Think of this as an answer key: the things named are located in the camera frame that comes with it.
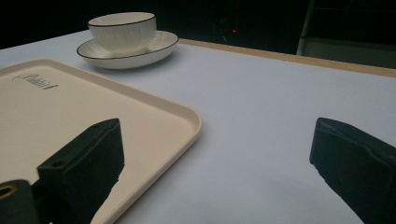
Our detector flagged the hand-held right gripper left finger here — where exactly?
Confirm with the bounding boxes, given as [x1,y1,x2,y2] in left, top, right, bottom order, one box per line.
[36,118,125,224]

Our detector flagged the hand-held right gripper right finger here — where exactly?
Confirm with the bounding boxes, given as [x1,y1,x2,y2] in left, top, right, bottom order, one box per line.
[309,117,396,224]

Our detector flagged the white black-rimmed plate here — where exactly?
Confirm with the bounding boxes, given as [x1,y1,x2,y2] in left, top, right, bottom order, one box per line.
[76,30,180,70]

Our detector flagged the white ceramic cup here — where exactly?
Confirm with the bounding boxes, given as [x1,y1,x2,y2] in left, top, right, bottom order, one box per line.
[87,11,158,58]

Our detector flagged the cream plastic tray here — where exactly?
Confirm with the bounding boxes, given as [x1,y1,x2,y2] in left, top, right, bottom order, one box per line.
[0,59,203,224]

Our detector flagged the metal stand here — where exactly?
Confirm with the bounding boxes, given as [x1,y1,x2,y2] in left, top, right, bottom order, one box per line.
[295,0,396,57]

